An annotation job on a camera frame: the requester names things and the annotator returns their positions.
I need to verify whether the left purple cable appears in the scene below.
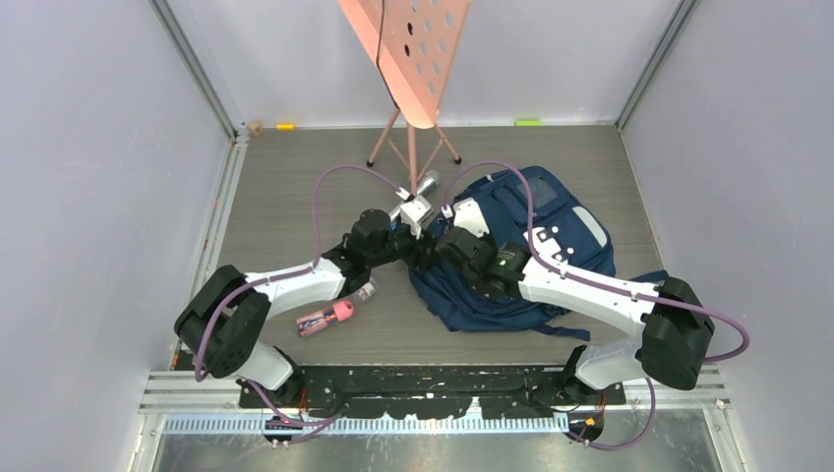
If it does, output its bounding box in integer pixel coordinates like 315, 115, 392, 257
194, 163, 412, 445

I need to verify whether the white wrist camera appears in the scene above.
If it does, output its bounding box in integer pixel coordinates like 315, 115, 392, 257
395, 190, 432, 239
441, 198, 490, 238

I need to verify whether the silver microphone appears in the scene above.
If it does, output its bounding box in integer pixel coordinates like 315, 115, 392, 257
388, 169, 441, 222

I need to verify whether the navy blue student backpack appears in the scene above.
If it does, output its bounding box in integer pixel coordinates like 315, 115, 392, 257
409, 166, 665, 341

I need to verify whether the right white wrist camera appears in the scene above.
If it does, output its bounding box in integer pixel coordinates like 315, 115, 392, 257
441, 198, 490, 238

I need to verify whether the pink music stand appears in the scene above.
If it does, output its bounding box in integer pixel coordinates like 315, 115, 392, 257
338, 0, 471, 194

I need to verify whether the small purple glitter jar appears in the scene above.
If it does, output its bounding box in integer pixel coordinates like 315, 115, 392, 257
351, 281, 377, 304

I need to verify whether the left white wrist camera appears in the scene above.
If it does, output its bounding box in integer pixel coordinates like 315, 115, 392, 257
395, 190, 432, 239

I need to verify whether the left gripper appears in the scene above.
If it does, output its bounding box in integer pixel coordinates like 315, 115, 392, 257
367, 216, 443, 273

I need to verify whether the green tape piece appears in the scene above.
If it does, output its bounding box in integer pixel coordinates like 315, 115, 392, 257
514, 119, 542, 127

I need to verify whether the small wooden block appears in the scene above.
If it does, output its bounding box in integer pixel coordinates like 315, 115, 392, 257
247, 120, 264, 137

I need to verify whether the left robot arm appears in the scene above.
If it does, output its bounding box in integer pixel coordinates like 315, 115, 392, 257
174, 199, 431, 407

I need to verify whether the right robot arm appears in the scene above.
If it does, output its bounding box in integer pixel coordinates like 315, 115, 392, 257
435, 227, 715, 404

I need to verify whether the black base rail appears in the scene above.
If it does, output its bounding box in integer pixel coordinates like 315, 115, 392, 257
239, 365, 625, 421

